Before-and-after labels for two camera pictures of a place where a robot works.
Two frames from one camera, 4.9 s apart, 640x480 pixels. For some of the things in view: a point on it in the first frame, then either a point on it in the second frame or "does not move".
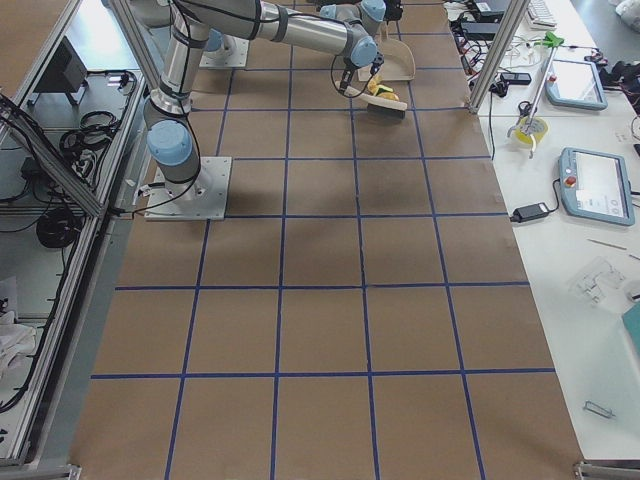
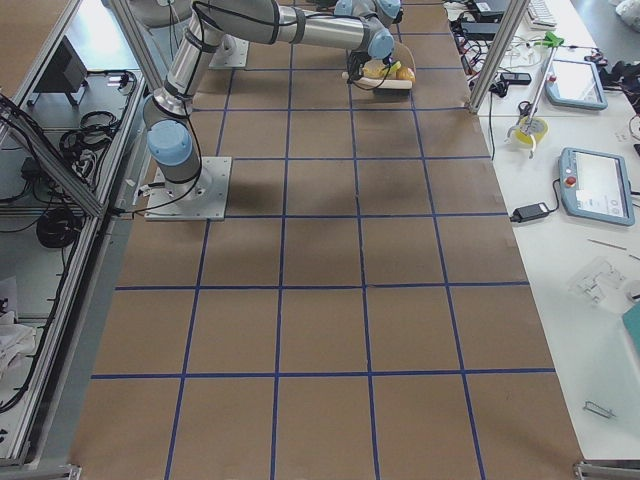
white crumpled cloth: x=16 y=340 does not move
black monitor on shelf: x=67 y=73 does not move
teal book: x=631 y=320 does not move
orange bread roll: x=390 y=96 -> x=404 y=73
